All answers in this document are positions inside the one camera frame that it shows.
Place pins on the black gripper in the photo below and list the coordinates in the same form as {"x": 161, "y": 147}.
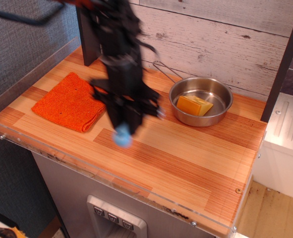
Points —
{"x": 124, "y": 93}

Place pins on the blue and grey spoon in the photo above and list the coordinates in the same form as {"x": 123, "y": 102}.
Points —
{"x": 121, "y": 136}

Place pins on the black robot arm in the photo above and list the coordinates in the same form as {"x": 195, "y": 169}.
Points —
{"x": 112, "y": 27}

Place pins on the orange knitted rag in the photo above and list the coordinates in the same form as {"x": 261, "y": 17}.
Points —
{"x": 70, "y": 104}

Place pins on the yellow cheese wedge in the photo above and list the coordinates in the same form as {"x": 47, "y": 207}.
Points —
{"x": 193, "y": 105}

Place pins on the clear acrylic table guard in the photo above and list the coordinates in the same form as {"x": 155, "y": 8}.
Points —
{"x": 216, "y": 161}

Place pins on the grey toy fridge cabinet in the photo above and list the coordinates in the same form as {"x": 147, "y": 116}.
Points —
{"x": 147, "y": 193}

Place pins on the silver dispenser button panel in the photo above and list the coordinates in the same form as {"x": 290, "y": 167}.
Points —
{"x": 110, "y": 221}

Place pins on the white toy appliance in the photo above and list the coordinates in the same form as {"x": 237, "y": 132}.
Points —
{"x": 273, "y": 167}

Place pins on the steel pan with handle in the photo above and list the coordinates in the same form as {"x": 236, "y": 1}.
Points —
{"x": 208, "y": 89}

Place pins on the dark left shelf post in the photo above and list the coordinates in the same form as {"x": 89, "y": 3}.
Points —
{"x": 90, "y": 44}

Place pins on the dark shelf post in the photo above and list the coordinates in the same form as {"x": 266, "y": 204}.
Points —
{"x": 90, "y": 44}
{"x": 279, "y": 79}

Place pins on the dark right shelf post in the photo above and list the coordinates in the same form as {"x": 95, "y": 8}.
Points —
{"x": 279, "y": 79}

